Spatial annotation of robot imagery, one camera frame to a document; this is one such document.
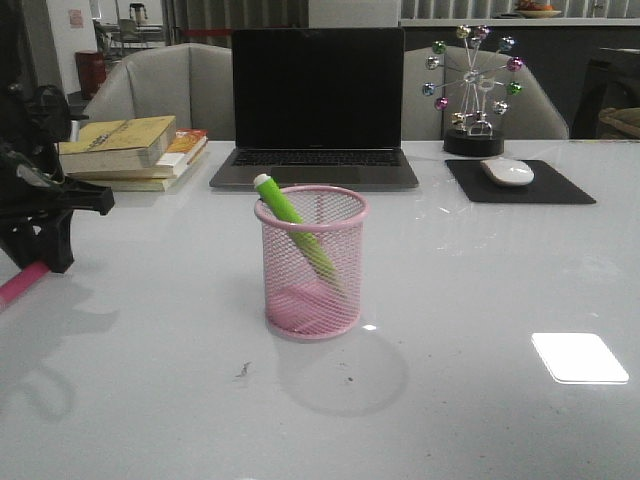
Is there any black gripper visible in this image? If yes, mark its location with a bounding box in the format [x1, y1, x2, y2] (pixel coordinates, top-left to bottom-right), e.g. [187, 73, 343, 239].
[1, 1, 115, 273]

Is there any pink highlighter pen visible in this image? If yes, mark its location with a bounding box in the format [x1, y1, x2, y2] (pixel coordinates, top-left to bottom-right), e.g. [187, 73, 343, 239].
[1, 261, 49, 310]

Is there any green highlighter pen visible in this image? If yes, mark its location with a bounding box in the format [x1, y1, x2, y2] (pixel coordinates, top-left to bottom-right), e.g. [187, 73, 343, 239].
[253, 173, 345, 296]

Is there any pink mesh pen holder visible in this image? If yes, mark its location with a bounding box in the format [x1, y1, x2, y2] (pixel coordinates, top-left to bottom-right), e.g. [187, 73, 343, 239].
[254, 185, 369, 340]

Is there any pale bottom book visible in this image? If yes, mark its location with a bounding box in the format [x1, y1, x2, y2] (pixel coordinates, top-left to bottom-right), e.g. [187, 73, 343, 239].
[89, 154, 207, 192]

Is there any yellow top book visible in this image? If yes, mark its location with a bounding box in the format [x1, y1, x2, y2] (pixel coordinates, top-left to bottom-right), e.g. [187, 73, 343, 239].
[58, 115, 176, 174]

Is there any orange middle book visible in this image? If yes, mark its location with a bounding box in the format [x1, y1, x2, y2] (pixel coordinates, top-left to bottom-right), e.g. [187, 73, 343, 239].
[70, 128, 208, 187]

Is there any red trash bin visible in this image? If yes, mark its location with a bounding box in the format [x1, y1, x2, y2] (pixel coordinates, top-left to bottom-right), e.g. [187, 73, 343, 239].
[75, 50, 106, 100]

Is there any grey left armchair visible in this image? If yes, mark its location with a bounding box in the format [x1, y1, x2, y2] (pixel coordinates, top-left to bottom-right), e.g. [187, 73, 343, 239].
[84, 43, 235, 140]

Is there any grey armchair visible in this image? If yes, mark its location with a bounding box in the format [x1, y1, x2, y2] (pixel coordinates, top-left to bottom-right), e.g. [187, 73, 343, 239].
[84, 43, 235, 140]
[401, 45, 569, 140]

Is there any grey open laptop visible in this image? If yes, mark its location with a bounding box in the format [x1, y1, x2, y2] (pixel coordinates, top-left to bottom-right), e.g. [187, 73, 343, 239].
[210, 27, 419, 191]

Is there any grey right armchair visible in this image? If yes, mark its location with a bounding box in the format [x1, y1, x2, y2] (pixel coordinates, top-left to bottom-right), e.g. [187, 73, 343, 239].
[401, 45, 569, 140]

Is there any ferris wheel desk ornament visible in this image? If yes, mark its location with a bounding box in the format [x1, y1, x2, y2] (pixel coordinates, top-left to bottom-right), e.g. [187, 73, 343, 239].
[421, 24, 525, 157]

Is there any white computer mouse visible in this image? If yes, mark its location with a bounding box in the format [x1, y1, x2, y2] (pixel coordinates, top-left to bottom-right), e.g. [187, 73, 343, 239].
[480, 158, 535, 187]

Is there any black mouse pad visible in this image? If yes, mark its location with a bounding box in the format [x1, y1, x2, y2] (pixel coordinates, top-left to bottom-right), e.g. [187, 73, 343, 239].
[445, 159, 596, 205]

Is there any fruit bowl on counter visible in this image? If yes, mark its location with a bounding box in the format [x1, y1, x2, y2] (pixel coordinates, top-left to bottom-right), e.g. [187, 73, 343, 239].
[514, 0, 562, 19]

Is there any brown cushion at right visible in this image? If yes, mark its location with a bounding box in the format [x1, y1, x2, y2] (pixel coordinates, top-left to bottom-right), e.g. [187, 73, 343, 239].
[597, 107, 640, 140]

